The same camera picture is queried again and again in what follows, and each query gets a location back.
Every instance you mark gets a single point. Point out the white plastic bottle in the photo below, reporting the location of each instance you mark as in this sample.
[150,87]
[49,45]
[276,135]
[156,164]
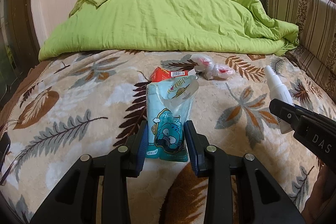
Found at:
[279,91]

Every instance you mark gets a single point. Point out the floral leaf blanket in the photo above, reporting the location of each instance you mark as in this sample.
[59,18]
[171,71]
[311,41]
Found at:
[91,102]

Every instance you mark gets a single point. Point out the black phone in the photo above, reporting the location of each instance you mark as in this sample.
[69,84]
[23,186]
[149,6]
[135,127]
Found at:
[4,148]

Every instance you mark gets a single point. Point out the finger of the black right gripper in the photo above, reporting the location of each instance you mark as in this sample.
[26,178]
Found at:
[314,131]

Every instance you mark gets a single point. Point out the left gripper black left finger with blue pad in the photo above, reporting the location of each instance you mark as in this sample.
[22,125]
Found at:
[74,198]

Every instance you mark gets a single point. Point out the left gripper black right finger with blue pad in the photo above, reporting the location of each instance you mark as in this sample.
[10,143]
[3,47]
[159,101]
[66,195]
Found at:
[237,180]

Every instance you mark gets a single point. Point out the dark wooden door frame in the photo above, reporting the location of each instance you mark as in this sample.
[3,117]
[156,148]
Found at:
[23,38]

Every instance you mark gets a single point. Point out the light blue cartoon pouch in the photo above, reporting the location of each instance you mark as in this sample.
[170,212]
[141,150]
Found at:
[168,104]

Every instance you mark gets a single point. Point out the clear red-print plastic wrapper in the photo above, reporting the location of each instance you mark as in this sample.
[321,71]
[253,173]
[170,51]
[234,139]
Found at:
[206,66]

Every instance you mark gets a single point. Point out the striped floral headboard cushion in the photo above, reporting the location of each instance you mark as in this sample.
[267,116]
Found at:
[316,32]

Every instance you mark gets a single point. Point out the green quilt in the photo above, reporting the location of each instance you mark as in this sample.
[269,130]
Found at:
[235,26]

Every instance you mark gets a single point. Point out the small red carton box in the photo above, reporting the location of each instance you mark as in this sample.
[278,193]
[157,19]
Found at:
[160,74]

